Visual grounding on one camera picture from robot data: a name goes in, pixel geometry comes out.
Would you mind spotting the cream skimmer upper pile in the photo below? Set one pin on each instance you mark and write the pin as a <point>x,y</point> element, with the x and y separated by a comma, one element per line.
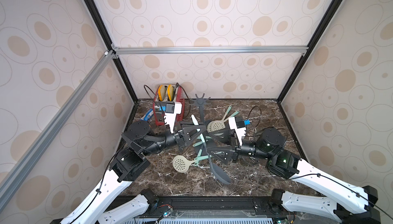
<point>209,129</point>

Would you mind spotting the blue snack packet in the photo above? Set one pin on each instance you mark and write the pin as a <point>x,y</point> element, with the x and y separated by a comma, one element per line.
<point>148,115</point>

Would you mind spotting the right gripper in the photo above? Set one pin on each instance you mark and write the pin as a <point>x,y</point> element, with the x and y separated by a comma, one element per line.
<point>233,143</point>

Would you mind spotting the grey skimmer teal handle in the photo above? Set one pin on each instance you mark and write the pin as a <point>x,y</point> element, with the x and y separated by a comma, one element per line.
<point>217,171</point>

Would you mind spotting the aluminium rail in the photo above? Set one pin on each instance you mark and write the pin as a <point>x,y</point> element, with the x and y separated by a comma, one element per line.
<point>30,158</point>
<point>209,50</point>

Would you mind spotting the cream skimmer under grey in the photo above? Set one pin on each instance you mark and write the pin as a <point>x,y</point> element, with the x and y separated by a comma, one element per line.
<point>221,125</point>

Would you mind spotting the yellow toast slice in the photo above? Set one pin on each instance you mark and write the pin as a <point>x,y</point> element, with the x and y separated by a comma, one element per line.
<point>162,92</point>
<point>171,92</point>

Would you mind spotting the left yellow toast slice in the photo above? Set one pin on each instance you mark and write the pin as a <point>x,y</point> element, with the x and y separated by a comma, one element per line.
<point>162,92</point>

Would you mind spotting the right yellow toast slice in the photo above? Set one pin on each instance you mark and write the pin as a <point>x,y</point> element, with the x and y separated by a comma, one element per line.
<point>171,92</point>

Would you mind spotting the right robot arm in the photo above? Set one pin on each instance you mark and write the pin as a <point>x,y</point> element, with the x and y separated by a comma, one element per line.
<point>340,201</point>

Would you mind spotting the left aluminium rail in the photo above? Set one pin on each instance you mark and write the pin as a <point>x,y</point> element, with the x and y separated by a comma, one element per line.
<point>30,158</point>

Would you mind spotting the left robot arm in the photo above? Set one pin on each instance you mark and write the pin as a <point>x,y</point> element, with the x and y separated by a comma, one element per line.
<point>124,168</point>

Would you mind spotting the red chrome toaster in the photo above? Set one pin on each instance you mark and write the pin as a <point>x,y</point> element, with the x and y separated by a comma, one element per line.
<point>160,106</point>

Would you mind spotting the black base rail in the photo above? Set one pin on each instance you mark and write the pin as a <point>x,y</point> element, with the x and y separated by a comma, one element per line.
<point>223,210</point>

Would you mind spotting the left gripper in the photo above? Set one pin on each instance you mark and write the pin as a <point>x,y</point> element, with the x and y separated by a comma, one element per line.
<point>184,135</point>

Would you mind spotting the grey utensil rack stand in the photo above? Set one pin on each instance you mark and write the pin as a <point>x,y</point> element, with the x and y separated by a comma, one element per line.
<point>200,102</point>

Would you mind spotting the back aluminium rail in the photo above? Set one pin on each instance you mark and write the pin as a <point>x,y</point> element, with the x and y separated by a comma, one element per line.
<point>209,50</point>

